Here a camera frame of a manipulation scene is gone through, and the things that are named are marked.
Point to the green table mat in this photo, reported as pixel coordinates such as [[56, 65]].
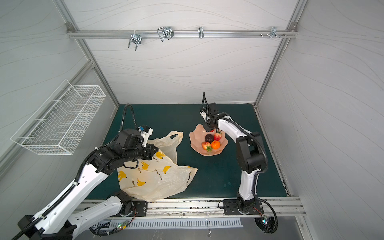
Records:
[[217, 176]]

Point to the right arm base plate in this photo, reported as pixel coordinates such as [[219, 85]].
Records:
[[232, 207]]

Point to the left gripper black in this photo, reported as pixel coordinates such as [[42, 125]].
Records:
[[151, 151]]

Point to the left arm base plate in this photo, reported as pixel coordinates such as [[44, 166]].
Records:
[[140, 208]]

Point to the metal ring clamp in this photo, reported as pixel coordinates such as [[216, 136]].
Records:
[[201, 32]]

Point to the orange tangerine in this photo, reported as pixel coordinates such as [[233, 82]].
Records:
[[215, 145]]

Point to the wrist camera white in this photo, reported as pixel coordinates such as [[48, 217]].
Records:
[[146, 132], [203, 113]]

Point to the pink wavy fruit plate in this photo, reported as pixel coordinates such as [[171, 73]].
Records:
[[197, 137]]

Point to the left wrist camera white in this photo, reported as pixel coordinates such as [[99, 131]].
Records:
[[146, 132]]

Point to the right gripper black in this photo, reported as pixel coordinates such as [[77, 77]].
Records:
[[210, 113]]

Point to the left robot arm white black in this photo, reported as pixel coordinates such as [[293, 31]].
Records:
[[58, 221]]

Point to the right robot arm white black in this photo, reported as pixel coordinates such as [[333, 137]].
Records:
[[250, 153]]

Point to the dark purple plum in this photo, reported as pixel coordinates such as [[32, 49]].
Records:
[[209, 138]]

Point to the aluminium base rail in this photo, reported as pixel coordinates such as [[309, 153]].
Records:
[[208, 208]]

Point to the white wire basket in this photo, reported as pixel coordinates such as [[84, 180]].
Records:
[[58, 125]]

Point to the metal bracket clamp right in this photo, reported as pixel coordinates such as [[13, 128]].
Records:
[[273, 34]]

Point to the red apple right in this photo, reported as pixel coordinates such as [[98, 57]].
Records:
[[218, 135]]

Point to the metal hook clamp middle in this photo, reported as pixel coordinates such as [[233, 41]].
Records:
[[165, 33]]

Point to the red strawberry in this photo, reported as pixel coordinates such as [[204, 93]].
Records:
[[207, 146]]

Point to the cream banana print plastic bag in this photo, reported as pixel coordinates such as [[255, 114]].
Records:
[[160, 177]]

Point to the metal hook clamp left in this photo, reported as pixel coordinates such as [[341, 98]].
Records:
[[135, 40]]

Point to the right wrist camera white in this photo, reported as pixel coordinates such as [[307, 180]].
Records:
[[203, 113]]

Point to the metal hook clamp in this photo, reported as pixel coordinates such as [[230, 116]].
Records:
[[135, 40], [165, 33]]

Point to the aluminium crossbar rail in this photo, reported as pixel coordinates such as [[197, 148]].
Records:
[[179, 34]]

